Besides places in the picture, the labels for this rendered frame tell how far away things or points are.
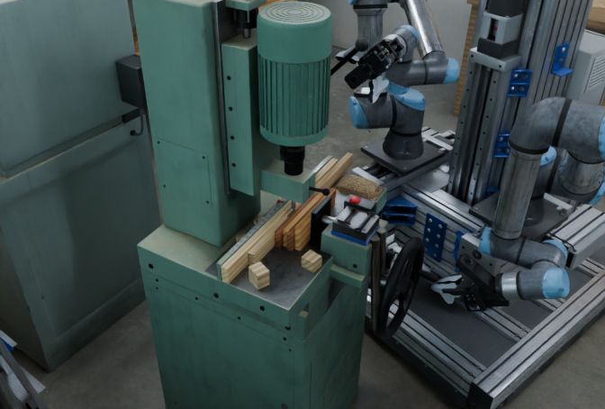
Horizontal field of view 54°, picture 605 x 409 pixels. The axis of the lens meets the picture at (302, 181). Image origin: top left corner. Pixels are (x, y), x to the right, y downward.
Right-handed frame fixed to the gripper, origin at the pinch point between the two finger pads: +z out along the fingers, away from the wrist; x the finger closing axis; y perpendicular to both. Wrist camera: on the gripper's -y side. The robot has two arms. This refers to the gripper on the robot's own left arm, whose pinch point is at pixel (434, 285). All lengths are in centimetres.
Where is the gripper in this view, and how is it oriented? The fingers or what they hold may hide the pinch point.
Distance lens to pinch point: 175.6
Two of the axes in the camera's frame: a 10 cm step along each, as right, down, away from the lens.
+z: -7.6, 1.7, 6.3
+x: 5.0, -4.8, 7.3
